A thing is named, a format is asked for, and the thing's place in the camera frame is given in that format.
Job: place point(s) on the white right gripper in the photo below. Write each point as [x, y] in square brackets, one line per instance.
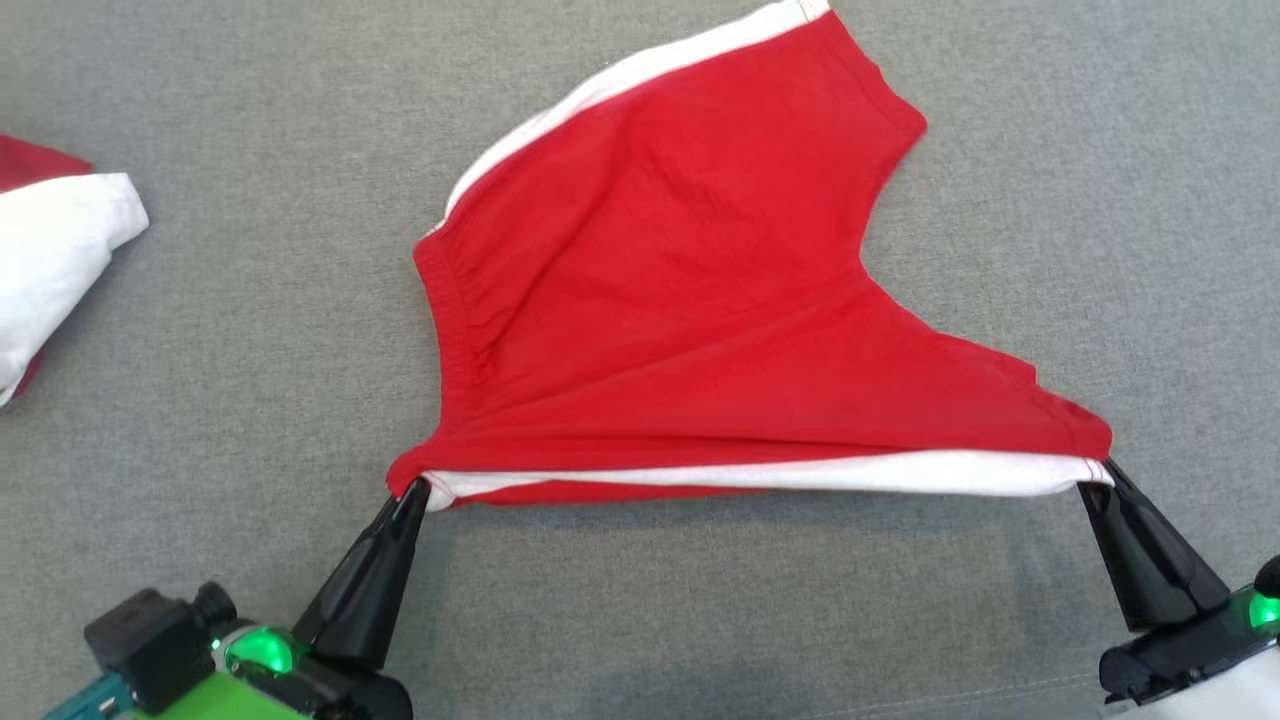
[1200, 660]

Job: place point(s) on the red and white jersey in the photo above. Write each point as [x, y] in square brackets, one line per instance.
[50, 250]

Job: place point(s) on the red shorts with white stripe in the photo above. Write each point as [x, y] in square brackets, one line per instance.
[650, 250]

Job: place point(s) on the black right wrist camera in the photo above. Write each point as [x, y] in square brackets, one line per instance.
[1270, 575]

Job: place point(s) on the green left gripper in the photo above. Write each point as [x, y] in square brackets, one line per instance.
[300, 680]

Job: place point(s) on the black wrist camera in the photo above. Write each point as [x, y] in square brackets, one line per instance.
[150, 640]
[1270, 575]

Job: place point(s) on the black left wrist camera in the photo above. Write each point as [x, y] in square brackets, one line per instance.
[150, 640]

